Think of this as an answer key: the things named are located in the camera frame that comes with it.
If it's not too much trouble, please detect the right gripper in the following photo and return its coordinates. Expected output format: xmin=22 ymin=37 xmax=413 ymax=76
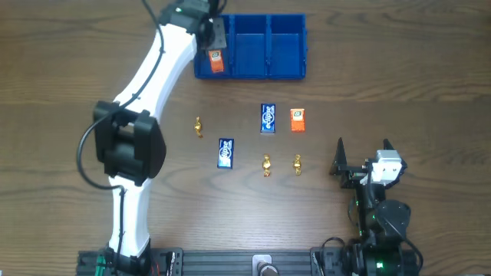
xmin=329 ymin=136 xmax=397 ymax=189

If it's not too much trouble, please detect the orange candy box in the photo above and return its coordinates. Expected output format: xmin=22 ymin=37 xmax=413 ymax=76
xmin=289 ymin=107 xmax=307 ymax=133
xmin=208 ymin=49 xmax=226 ymax=74

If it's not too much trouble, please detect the blue candy pack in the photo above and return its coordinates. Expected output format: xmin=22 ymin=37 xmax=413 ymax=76
xmin=259 ymin=103 xmax=277 ymax=135
xmin=216 ymin=137 xmax=236 ymax=170

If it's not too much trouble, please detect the blue tray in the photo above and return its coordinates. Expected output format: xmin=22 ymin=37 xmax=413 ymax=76
xmin=193 ymin=13 xmax=308 ymax=81

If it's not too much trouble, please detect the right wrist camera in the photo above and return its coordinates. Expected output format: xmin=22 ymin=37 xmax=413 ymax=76
xmin=368 ymin=149 xmax=408 ymax=184

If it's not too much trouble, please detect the black cable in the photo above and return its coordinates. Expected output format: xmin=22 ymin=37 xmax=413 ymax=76
xmin=75 ymin=0 xmax=166 ymax=192
xmin=318 ymin=236 xmax=348 ymax=271

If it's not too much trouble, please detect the mounting rail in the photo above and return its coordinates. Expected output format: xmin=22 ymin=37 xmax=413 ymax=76
xmin=75 ymin=248 xmax=423 ymax=276

